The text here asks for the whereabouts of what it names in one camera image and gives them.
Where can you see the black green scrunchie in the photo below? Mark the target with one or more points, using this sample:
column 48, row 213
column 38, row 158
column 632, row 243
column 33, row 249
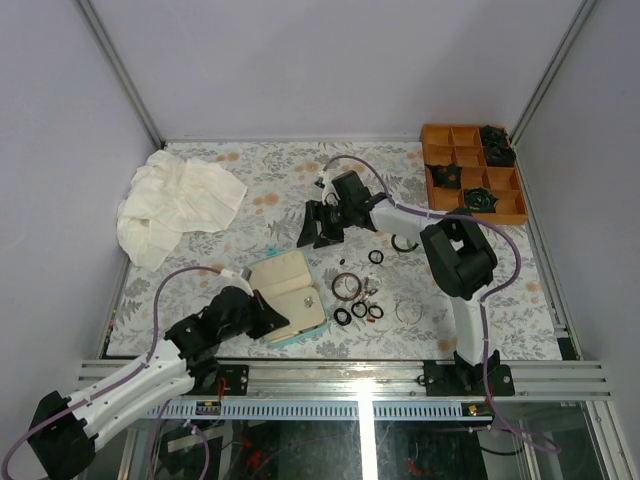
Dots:
column 480, row 200

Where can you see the black scrunchie top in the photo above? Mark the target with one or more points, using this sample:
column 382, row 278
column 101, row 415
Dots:
column 491, row 135

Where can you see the white crumpled cloth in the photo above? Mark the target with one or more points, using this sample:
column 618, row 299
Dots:
column 169, row 197

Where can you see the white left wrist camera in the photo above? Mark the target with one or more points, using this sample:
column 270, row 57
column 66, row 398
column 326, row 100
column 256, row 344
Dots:
column 236, row 279

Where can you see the wooden compartment tray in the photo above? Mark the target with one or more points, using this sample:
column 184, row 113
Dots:
column 462, row 145

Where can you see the black hair tie double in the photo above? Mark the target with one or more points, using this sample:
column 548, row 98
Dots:
column 342, row 317

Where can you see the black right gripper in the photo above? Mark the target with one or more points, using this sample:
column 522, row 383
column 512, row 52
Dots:
column 308, row 235

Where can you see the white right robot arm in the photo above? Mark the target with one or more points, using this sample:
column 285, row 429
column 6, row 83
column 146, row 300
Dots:
column 460, row 258

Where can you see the teal jewelry box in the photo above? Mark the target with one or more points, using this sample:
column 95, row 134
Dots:
column 285, row 281

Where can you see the aluminium rail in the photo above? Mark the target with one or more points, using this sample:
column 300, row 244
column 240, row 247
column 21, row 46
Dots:
column 514, row 380

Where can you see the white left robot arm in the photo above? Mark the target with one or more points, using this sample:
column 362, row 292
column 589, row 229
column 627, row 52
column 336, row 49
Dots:
column 68, row 431

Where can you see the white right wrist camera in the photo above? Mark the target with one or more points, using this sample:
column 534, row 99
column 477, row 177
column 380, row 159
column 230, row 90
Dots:
column 328, row 192

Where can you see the thin silver bangle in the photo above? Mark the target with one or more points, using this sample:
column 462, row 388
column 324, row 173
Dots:
column 408, row 311

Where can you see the large black bangle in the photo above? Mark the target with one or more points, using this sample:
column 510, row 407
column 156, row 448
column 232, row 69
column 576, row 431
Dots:
column 402, row 245

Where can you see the dark purple bangle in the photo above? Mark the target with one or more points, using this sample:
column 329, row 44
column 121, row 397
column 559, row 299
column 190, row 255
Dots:
column 344, row 277

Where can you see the black orange scrunchie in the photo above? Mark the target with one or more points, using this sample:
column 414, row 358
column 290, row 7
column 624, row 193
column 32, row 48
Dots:
column 444, row 176

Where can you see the floral table mat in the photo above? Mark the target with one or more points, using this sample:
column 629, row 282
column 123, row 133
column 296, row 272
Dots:
column 280, row 179

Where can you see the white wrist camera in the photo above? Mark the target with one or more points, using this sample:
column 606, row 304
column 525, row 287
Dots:
column 236, row 279
column 328, row 192

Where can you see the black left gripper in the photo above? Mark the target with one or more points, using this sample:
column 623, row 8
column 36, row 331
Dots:
column 270, row 318

